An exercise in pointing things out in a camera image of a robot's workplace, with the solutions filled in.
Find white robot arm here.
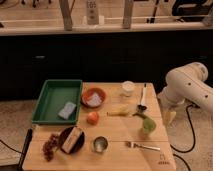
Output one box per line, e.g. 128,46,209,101
157,62,213,125

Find wooden block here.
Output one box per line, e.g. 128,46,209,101
61,127,83,153

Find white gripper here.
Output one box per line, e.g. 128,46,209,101
157,89,184,126

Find orange tomato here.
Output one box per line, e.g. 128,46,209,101
86,111,99,125

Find yellow banana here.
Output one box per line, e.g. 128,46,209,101
107,105,129,116

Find black cable right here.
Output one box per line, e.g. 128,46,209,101
169,103,198,154

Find silver fork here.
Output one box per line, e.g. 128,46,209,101
125,141,161,151

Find wooden table board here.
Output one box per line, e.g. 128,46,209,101
23,83,176,171

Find green plastic tray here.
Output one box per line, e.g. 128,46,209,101
32,79,82,125

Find small metal cup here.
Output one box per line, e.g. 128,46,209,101
93,136,108,153

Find black plate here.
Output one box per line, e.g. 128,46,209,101
58,126,85,154

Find red grapes bunch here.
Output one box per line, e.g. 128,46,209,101
42,134,59,161

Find white crumpled cloth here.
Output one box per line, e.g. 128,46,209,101
87,93,102,107

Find orange bowl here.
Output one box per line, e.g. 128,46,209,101
81,87,106,108

